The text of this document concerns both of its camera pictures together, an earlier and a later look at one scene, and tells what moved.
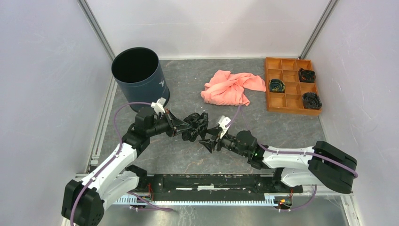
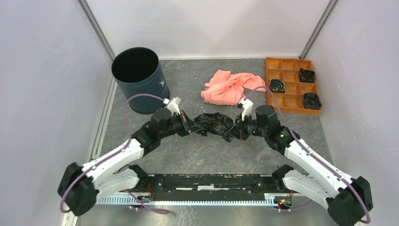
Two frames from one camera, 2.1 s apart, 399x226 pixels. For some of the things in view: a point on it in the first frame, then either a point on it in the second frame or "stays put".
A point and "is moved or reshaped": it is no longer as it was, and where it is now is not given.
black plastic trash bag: [199, 123] is moved or reshaped
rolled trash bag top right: [307, 76] stays put
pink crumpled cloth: [226, 88] stays put
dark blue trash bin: [138, 73] stays put
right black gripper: [209, 144] → [233, 132]
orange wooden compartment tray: [287, 69] stays put
